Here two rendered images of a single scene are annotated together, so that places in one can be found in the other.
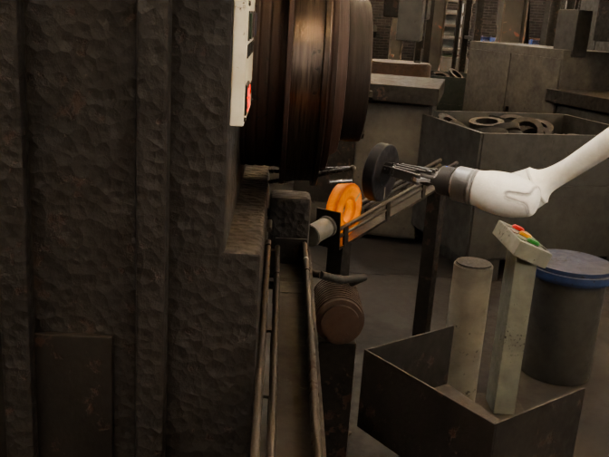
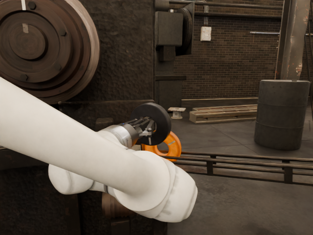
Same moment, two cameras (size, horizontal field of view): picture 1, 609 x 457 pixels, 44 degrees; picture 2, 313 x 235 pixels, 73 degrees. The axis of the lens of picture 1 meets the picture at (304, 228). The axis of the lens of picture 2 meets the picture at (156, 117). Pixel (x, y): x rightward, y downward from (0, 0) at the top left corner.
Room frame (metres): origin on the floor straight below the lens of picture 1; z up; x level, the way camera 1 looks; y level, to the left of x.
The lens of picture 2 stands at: (1.91, -0.93, 1.02)
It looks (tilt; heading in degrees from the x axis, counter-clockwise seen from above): 13 degrees down; 82
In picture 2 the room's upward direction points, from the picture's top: straight up
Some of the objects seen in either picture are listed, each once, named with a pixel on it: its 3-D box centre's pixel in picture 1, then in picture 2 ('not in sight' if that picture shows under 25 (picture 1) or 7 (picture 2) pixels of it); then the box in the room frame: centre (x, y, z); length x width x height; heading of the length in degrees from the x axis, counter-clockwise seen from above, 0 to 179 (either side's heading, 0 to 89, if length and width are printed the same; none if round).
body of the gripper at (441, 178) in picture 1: (437, 179); (127, 134); (1.90, -0.33, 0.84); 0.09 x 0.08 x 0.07; 60
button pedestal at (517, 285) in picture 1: (511, 323); not in sight; (2.28, -0.69, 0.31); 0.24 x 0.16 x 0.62; 3
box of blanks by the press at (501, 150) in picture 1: (519, 187); not in sight; (4.07, -1.16, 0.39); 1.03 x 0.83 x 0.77; 108
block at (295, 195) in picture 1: (286, 240); (105, 144); (1.80, 0.04, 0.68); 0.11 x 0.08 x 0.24; 93
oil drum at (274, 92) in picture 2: not in sight; (280, 112); (3.99, 1.69, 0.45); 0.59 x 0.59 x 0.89
